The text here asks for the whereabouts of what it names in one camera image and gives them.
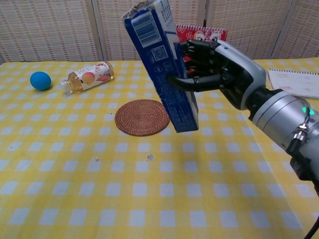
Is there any woven bamboo folding screen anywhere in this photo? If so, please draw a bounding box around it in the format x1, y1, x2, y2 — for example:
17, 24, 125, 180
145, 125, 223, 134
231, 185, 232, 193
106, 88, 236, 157
0, 0, 319, 63

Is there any red desk calendar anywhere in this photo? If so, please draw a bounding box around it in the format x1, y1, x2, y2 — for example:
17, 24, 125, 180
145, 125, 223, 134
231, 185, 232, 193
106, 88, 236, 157
175, 24, 228, 75

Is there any yellow white checked tablecloth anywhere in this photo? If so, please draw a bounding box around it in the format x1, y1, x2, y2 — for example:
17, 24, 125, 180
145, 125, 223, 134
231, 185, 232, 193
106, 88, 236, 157
0, 57, 319, 239

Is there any white spiral notebook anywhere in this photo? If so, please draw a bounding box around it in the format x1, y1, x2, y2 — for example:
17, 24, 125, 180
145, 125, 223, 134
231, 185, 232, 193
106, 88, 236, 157
267, 69, 319, 100

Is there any blue toothpaste box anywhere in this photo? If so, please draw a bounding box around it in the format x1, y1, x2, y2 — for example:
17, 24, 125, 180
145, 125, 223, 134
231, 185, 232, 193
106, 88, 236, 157
121, 0, 199, 133

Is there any blue ball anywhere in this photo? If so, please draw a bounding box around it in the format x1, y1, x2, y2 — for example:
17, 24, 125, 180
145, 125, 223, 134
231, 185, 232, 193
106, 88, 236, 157
29, 71, 52, 91

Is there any round brown woven coaster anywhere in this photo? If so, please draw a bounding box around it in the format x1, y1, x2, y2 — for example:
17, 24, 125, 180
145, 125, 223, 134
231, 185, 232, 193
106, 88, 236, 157
114, 99, 171, 137

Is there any tea bottle with peach label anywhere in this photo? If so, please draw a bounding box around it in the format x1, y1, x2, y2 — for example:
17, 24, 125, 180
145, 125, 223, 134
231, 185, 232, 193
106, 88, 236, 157
59, 61, 116, 95

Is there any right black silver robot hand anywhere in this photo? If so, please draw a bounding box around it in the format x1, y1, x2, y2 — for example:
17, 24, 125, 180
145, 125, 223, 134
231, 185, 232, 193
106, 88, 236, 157
167, 39, 267, 111

